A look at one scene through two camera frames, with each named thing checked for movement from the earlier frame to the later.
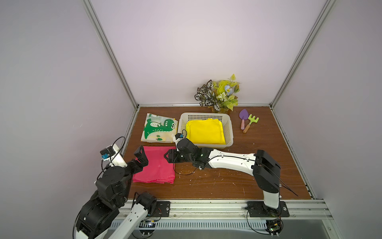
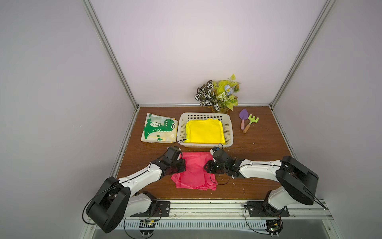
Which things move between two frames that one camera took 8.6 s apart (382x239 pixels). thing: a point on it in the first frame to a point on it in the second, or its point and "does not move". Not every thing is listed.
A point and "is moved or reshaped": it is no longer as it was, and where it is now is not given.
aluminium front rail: (236, 209) does not move
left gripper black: (142, 160) to (182, 162)
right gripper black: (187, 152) to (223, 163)
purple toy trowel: (243, 114) does not move
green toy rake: (253, 119) does not move
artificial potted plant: (219, 96) does not move
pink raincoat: (158, 169) is moved or reshaped
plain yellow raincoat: (208, 131) does not move
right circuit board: (273, 226) does not move
